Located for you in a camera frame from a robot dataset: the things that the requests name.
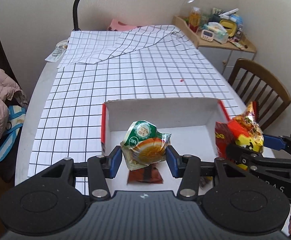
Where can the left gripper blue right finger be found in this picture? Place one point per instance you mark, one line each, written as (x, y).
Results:
(174, 161)

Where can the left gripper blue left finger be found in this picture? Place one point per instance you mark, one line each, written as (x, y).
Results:
(112, 163)

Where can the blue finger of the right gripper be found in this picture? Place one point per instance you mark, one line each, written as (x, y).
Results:
(240, 156)
(273, 142)

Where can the red yellow snack bag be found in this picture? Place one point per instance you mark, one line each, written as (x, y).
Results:
(242, 130)

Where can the brown foil snack packet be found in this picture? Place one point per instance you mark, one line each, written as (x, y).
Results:
(149, 174)

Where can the green orange pastry packet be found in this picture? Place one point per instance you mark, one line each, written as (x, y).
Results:
(143, 145)

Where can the red white cardboard box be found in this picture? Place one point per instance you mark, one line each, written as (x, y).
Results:
(190, 121)

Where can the brown wooden chair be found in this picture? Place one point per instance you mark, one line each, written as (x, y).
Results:
(253, 82)

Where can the white corner cabinet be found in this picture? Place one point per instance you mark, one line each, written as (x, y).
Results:
(222, 56)

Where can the white grid tablecloth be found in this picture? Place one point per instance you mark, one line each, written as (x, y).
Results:
(109, 79)

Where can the blue white bag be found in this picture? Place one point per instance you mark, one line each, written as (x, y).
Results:
(15, 122)

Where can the tissue box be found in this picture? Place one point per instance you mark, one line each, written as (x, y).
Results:
(220, 33)

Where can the yellow box on cabinet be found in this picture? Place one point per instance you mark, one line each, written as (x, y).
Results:
(230, 26)

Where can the white digital timer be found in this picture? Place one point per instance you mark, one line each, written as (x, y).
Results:
(207, 35)

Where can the paper packet at table edge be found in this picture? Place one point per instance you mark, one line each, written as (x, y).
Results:
(58, 51)

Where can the pink item behind table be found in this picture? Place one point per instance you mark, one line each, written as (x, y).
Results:
(116, 25)

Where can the amber drink bottle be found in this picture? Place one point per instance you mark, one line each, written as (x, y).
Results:
(194, 19)

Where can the clear glass dome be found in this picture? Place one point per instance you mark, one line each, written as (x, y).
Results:
(187, 7)

